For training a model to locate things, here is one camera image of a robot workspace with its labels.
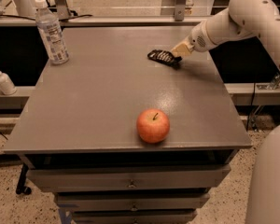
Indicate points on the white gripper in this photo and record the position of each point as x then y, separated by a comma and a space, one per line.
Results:
200, 40

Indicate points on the black rxbar chocolate wrapper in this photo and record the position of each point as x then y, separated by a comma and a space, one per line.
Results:
164, 57

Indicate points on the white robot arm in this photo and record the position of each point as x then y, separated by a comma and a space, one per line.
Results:
240, 20

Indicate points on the red apple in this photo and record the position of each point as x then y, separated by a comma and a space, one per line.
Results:
153, 125

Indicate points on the grey top drawer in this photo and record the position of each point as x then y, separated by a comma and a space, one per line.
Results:
129, 178

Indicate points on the grey drawer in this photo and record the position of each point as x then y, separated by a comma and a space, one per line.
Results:
132, 201
181, 216
129, 178

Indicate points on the clear plastic water bottle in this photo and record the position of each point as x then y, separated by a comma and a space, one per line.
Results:
51, 33

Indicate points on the grey middle drawer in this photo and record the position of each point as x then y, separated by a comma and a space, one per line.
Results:
132, 201

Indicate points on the white pump dispenser bottle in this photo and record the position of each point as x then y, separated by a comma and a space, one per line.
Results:
7, 87

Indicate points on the grey bottom drawer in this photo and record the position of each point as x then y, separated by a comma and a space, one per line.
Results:
181, 216

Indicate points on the black caster leg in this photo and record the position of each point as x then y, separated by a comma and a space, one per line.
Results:
21, 186

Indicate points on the grey metal upright bracket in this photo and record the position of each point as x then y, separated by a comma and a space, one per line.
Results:
179, 10

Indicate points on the grey slanted metal post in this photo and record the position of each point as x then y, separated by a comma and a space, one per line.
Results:
63, 10

